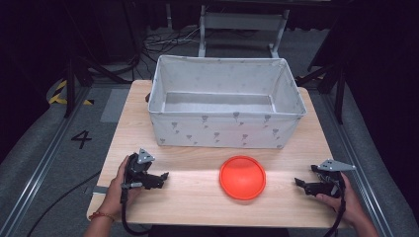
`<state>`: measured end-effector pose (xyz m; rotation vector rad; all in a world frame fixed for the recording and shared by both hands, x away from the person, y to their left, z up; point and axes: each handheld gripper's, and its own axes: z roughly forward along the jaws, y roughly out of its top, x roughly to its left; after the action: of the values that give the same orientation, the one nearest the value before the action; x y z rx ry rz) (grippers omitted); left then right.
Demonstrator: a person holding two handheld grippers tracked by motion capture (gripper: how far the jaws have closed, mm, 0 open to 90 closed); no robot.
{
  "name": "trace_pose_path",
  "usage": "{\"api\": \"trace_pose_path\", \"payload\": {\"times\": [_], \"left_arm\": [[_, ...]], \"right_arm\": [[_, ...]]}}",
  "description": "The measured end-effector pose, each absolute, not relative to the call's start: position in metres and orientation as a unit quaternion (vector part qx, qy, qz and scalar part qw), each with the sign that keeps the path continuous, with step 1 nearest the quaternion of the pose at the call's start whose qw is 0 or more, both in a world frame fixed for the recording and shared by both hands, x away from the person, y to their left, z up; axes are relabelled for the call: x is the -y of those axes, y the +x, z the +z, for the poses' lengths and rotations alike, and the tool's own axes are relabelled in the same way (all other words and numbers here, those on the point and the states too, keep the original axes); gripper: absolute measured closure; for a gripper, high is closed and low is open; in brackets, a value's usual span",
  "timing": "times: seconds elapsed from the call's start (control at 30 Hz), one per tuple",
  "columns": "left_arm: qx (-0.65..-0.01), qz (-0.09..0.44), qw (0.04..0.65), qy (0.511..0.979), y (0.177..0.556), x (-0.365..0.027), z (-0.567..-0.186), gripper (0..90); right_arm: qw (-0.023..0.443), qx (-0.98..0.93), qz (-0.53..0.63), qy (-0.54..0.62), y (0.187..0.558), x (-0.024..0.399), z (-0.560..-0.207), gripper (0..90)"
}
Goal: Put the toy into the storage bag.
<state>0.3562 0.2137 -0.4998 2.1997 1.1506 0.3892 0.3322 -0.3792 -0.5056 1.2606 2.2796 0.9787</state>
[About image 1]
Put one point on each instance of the white fabric storage box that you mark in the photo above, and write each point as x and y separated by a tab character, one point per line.
227	128

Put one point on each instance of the person's left hand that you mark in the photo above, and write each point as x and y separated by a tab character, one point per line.
115	194

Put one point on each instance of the yellow black hazard tape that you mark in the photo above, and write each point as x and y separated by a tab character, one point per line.
56	98

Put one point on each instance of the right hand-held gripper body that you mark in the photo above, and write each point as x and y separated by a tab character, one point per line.
332	169

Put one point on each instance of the orange round plastic plate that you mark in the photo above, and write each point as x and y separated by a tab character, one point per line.
242	177

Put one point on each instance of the person's right hand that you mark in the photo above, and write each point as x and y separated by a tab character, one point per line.
349	204

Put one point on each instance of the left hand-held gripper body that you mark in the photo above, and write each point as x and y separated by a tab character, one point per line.
138	164

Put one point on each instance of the grey metal floor rail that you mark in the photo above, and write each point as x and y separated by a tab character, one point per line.
362	171
42	164

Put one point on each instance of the grey tape strip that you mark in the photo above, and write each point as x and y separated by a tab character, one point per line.
100	190

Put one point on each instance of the grey metal stand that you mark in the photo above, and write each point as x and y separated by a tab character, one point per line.
242	21

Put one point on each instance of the black tripod stand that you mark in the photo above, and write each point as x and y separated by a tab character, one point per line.
339	92
69	85

